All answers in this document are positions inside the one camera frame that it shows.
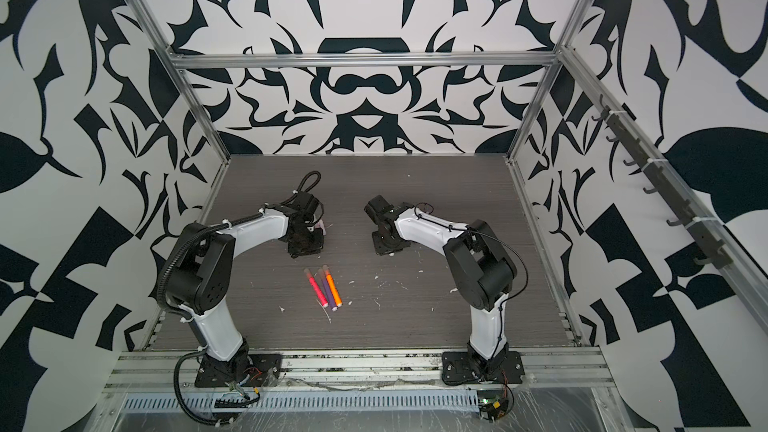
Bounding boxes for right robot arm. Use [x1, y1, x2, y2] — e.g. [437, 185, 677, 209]
[364, 195, 524, 386]

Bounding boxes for orange marker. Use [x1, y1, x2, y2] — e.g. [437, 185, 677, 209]
[322, 265, 343, 311]

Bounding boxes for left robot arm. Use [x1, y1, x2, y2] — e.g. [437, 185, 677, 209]
[155, 170, 325, 427]

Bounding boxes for purple marker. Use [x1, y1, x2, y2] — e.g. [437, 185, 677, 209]
[316, 269, 338, 311]

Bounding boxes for red marker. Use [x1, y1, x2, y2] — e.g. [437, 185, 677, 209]
[304, 268, 329, 308]

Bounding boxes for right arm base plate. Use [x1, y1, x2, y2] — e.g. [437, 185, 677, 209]
[441, 349, 525, 386]

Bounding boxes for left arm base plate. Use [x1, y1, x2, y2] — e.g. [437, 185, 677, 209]
[194, 353, 283, 388]

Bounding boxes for white cable duct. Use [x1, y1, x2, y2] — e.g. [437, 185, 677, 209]
[119, 389, 481, 414]

